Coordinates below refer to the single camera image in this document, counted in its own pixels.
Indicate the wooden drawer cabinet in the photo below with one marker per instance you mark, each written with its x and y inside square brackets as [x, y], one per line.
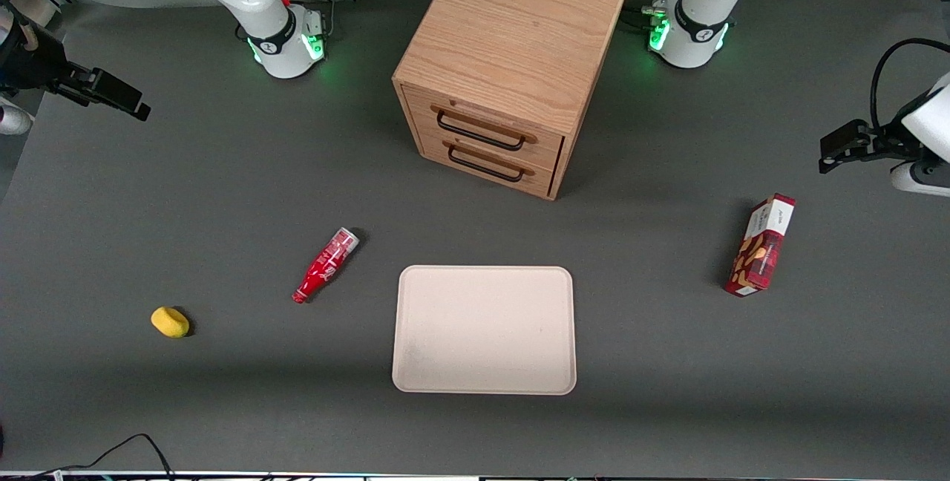
[512, 36]

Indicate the red snack box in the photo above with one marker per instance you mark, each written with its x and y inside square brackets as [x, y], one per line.
[761, 247]

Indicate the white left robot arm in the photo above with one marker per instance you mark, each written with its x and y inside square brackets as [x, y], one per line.
[701, 28]

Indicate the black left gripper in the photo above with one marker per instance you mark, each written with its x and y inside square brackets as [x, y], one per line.
[885, 142]

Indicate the yellow sponge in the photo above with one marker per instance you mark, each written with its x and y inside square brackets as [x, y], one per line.
[169, 321]

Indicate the beige rectangular tray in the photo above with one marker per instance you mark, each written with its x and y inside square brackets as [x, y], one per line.
[486, 329]

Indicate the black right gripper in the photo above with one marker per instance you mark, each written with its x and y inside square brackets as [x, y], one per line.
[31, 63]

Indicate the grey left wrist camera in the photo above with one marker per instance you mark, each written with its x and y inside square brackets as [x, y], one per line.
[920, 180]

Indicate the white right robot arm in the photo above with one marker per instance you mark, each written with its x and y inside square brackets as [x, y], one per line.
[260, 13]

